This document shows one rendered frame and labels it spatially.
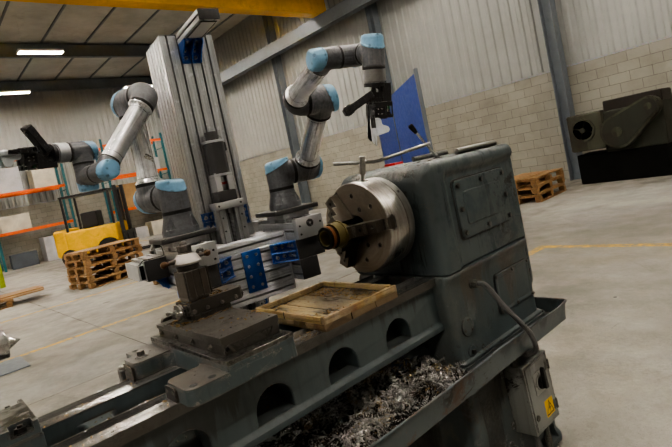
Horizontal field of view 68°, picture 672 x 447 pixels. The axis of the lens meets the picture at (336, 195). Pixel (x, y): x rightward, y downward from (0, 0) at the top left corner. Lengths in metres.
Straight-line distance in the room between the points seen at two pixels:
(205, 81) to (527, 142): 10.68
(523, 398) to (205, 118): 1.75
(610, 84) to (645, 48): 0.88
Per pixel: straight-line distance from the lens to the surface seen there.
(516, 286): 2.09
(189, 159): 2.34
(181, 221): 2.10
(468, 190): 1.86
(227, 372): 1.20
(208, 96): 2.44
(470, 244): 1.86
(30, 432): 1.22
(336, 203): 1.71
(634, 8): 11.77
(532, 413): 2.11
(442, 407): 1.61
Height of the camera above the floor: 1.30
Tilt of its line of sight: 3 degrees down
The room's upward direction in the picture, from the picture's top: 12 degrees counter-clockwise
